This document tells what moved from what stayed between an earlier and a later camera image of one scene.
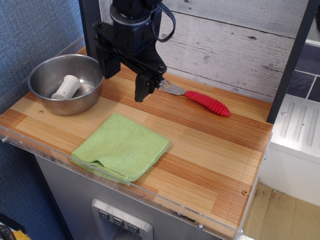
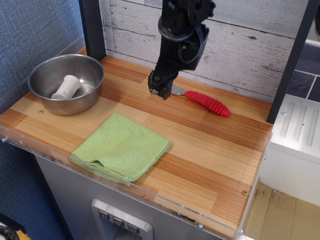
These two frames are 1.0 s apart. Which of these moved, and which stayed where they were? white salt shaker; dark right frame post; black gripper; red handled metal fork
Moved: black gripper
Stayed: red handled metal fork; dark right frame post; white salt shaker
